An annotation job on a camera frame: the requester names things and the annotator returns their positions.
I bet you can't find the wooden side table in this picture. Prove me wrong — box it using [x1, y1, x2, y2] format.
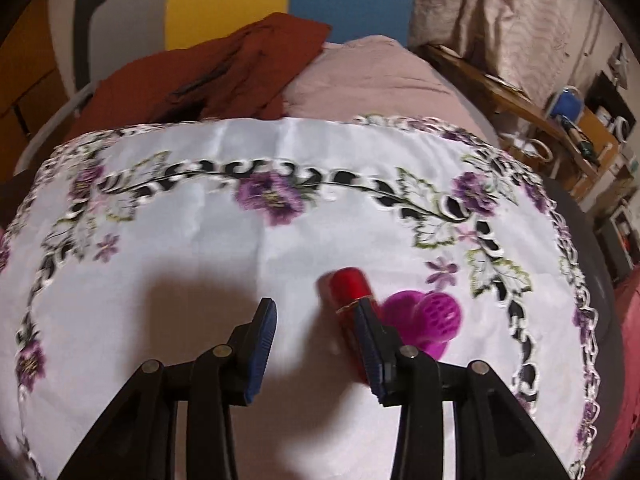
[422, 42, 631, 201]

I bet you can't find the wooden panelled cabinet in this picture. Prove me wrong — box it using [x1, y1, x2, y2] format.
[0, 0, 71, 186]

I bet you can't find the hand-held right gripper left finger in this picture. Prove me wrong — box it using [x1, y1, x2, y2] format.
[57, 297, 278, 480]

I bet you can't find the blue cup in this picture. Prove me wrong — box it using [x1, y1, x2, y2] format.
[552, 87, 583, 121]

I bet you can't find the red cylinder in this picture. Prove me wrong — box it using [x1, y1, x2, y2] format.
[327, 268, 386, 383]

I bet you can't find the red cloth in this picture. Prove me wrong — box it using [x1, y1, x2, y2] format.
[595, 275, 640, 480]

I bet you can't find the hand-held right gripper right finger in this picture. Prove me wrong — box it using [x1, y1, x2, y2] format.
[355, 301, 571, 480]

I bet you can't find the rust red quilted jacket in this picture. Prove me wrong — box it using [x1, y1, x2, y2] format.
[82, 12, 333, 128]

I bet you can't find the pale patterned curtain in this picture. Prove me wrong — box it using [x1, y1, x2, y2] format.
[405, 0, 621, 101]

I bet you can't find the white tape roll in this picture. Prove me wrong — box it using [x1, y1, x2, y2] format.
[522, 137, 553, 163]

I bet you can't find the pale pink blanket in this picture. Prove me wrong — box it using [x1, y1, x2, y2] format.
[282, 36, 496, 146]

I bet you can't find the black box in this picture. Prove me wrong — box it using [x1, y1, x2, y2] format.
[585, 72, 636, 133]

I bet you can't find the white floral embroidered tablecloth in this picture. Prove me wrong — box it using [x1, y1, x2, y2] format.
[0, 116, 601, 480]

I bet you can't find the magenta craft punch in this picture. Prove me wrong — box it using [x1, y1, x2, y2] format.
[372, 290, 462, 361]

